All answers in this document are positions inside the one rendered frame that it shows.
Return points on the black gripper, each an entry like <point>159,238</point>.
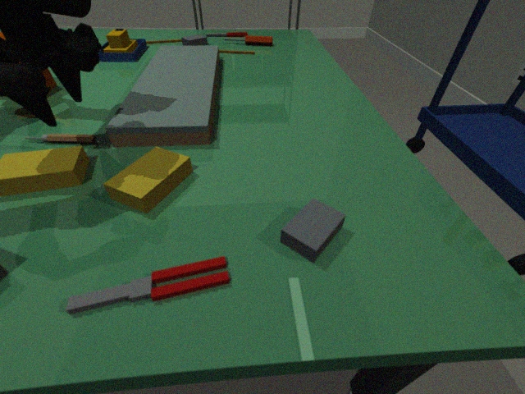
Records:
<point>25,83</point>

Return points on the red-handled pliers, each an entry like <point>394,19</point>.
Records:
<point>233,34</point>
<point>142,288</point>

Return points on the awl with wooden handle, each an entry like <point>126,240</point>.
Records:
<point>66,139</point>

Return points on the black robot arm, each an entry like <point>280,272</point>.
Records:
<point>78,48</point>

